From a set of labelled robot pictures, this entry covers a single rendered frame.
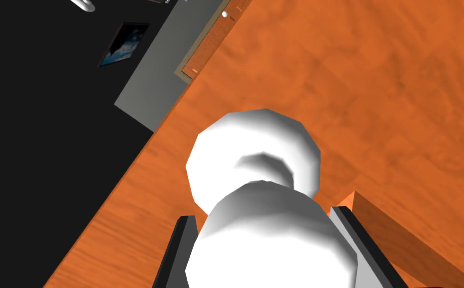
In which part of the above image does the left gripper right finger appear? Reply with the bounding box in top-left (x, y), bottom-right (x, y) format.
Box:
top-left (330, 206), bottom-right (409, 288)

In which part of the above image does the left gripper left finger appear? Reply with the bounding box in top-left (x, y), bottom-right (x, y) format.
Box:
top-left (152, 215), bottom-right (199, 288)

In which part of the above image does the white door knob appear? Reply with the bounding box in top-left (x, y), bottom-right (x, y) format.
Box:
top-left (184, 107), bottom-right (359, 288)

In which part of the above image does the orange wooden door leaf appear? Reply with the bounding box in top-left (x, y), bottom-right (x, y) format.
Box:
top-left (43, 0), bottom-right (464, 288)

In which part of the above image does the orange wooden door with knob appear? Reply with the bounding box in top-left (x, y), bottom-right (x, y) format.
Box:
top-left (181, 0), bottom-right (252, 80)

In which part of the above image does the dark framed wall picture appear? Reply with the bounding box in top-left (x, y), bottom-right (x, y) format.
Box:
top-left (98, 22), bottom-right (151, 68)

